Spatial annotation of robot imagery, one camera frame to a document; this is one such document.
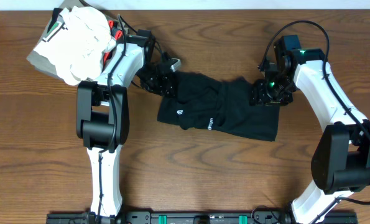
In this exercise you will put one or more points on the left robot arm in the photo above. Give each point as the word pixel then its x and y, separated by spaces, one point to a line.
pixel 102 115

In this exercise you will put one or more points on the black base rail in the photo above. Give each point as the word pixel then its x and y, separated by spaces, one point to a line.
pixel 258 216

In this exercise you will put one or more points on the white folded garment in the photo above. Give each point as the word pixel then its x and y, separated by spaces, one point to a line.
pixel 76 44

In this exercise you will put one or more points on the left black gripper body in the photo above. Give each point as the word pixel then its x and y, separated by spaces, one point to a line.
pixel 155 81

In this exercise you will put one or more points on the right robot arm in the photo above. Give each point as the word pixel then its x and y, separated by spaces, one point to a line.
pixel 340 165

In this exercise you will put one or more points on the black t-shirt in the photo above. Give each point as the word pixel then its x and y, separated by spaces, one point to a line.
pixel 205 103

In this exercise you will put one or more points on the red and grey folded garment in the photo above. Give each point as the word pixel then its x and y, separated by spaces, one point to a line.
pixel 111 34

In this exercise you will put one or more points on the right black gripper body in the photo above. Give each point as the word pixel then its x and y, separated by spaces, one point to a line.
pixel 278 91

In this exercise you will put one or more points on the olive folded garment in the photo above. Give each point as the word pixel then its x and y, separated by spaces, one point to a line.
pixel 41 63

